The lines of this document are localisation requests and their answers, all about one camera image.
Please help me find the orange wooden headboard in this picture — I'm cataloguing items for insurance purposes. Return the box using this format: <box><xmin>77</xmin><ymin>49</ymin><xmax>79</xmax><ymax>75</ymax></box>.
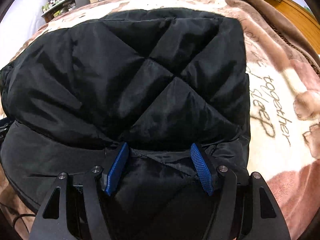
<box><xmin>264</xmin><ymin>0</ymin><xmax>320</xmax><ymax>54</ymax></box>

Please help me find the black puffer jacket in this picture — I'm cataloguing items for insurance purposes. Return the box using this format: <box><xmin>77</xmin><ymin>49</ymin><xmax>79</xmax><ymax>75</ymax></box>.
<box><xmin>1</xmin><ymin>8</ymin><xmax>250</xmax><ymax>239</ymax></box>

